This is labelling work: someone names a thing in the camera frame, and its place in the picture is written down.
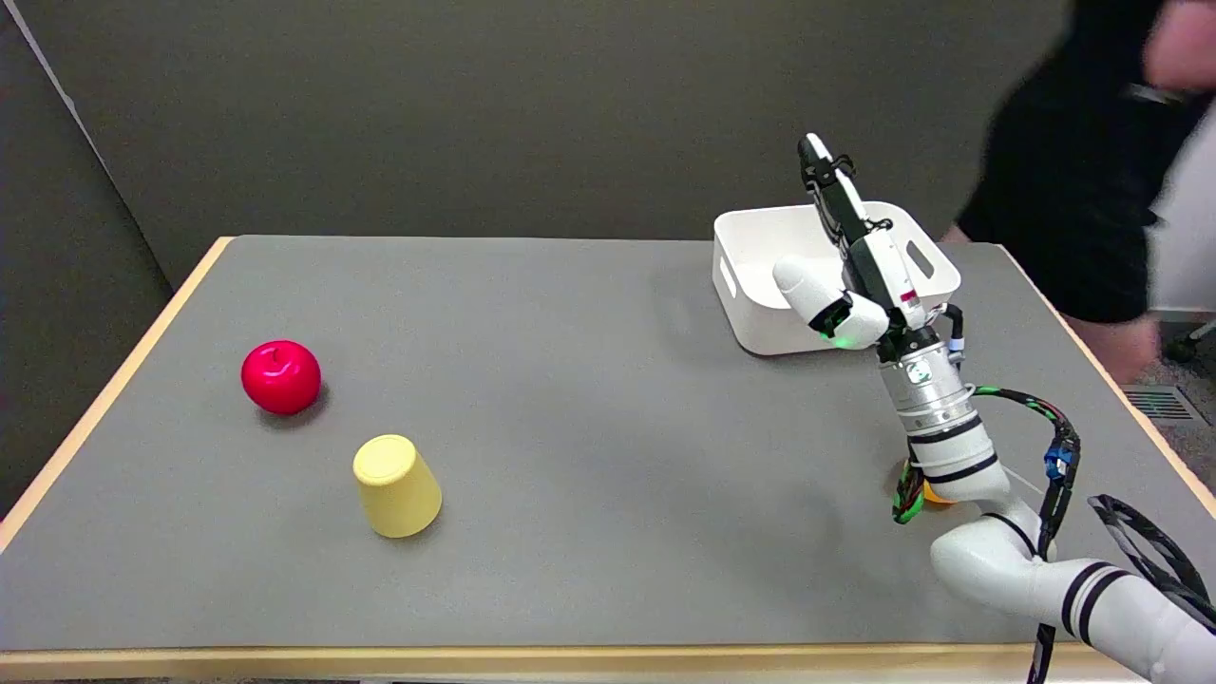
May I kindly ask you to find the white plastic bin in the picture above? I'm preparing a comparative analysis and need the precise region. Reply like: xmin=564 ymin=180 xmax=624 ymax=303
xmin=712 ymin=201 xmax=961 ymax=358

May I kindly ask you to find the red toy apple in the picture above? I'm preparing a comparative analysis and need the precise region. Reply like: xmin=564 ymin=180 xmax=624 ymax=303
xmin=240 ymin=340 xmax=323 ymax=416

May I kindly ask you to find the metal floor vent grille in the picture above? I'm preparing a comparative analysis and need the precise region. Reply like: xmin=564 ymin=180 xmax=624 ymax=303
xmin=1124 ymin=385 xmax=1200 ymax=425

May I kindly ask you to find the black chair caster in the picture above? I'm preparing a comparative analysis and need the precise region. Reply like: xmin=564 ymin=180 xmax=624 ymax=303
xmin=1167 ymin=321 xmax=1216 ymax=365

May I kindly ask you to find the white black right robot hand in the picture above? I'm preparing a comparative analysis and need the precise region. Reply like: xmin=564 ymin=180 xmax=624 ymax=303
xmin=773 ymin=133 xmax=930 ymax=352

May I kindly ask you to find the black multicolour wire bundle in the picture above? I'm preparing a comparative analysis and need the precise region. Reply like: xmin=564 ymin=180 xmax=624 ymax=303
xmin=891 ymin=384 xmax=1082 ymax=684

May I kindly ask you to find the yellow plastic cup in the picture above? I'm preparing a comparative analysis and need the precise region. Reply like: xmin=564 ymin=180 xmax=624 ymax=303
xmin=352 ymin=434 xmax=443 ymax=540

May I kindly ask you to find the person in black clothes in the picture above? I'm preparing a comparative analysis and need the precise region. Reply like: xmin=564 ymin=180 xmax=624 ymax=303
xmin=939 ymin=0 xmax=1216 ymax=383

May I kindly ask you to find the black braided sleeve cable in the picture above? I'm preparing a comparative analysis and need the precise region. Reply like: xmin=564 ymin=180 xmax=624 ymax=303
xmin=1087 ymin=494 xmax=1216 ymax=630

